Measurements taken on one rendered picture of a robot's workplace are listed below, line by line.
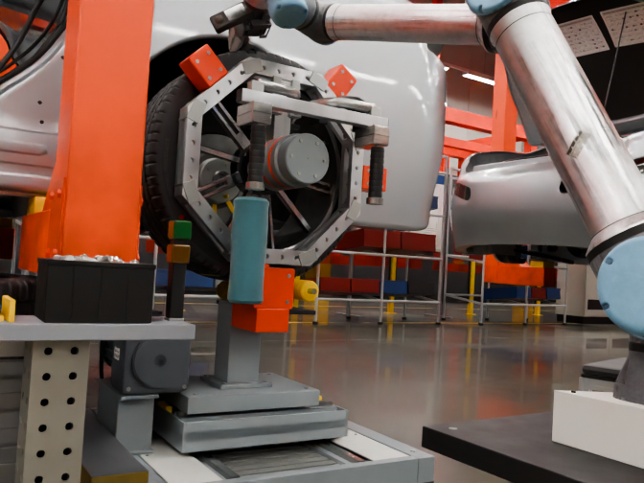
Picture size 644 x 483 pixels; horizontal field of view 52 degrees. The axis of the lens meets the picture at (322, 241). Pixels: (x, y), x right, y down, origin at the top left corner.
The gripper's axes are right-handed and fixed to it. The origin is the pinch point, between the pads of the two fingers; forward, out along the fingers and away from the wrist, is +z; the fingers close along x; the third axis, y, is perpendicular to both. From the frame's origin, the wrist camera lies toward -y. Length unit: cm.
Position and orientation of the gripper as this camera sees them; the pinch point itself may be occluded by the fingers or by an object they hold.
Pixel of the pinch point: (230, 51)
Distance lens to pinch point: 196.7
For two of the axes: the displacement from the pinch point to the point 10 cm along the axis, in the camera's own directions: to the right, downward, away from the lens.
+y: 8.3, -2.2, 5.1
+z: -3.8, 4.6, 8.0
